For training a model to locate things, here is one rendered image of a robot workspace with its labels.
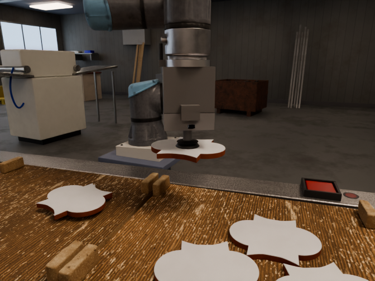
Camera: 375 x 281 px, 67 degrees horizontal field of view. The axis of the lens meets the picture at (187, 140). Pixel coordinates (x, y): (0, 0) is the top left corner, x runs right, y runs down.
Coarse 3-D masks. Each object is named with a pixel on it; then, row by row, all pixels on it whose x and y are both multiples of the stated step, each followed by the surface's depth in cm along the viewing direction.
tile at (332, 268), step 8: (288, 272) 36; (296, 272) 36; (304, 272) 36; (312, 272) 36; (320, 272) 36; (328, 272) 36; (336, 272) 36; (280, 280) 35; (288, 280) 35; (296, 280) 35; (304, 280) 35; (312, 280) 35; (320, 280) 35; (328, 280) 35; (336, 280) 35; (344, 280) 35; (352, 280) 35; (360, 280) 35; (368, 280) 35
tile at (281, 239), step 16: (240, 224) 47; (256, 224) 47; (272, 224) 47; (288, 224) 47; (240, 240) 43; (256, 240) 43; (272, 240) 43; (288, 240) 43; (304, 240) 43; (256, 256) 40; (272, 256) 40; (288, 256) 39; (304, 256) 40
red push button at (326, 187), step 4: (308, 184) 67; (312, 184) 67; (316, 184) 67; (320, 184) 67; (324, 184) 67; (328, 184) 67; (332, 184) 67; (308, 188) 65; (312, 188) 65; (316, 188) 65; (320, 188) 65; (324, 188) 65; (328, 188) 65; (332, 188) 65
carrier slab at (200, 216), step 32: (192, 192) 61; (224, 192) 61; (128, 224) 49; (160, 224) 49; (192, 224) 49; (224, 224) 49; (320, 224) 49; (352, 224) 49; (128, 256) 41; (160, 256) 41; (320, 256) 41; (352, 256) 41
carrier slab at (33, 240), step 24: (24, 168) 75; (48, 168) 75; (0, 192) 61; (24, 192) 61; (48, 192) 61; (120, 192) 61; (0, 216) 52; (24, 216) 52; (48, 216) 52; (96, 216) 52; (120, 216) 52; (0, 240) 45; (24, 240) 45; (48, 240) 45; (72, 240) 45; (96, 240) 45; (0, 264) 39; (24, 264) 39
